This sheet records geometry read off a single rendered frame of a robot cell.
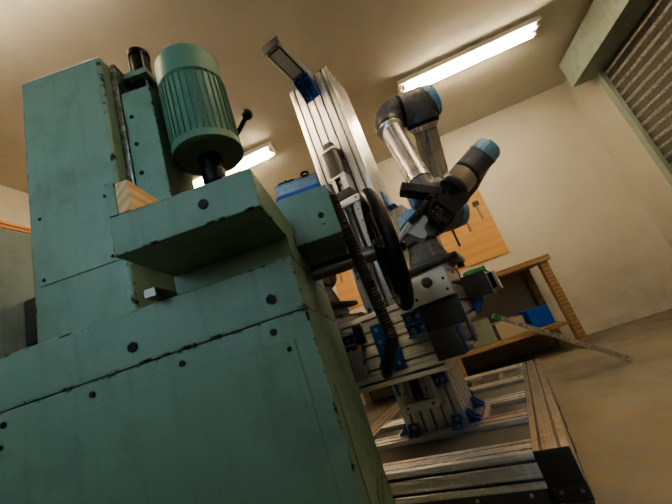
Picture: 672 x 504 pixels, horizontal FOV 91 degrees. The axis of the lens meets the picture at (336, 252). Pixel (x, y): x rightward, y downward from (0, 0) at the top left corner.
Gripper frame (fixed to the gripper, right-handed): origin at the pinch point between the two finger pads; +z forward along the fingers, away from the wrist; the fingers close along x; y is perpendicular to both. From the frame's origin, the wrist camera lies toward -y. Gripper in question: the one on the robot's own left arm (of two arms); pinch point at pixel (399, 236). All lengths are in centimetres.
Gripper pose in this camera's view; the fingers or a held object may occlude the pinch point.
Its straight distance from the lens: 87.8
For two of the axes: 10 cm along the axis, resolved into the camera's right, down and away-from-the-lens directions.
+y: 7.3, 6.1, -3.0
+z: -6.7, 7.4, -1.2
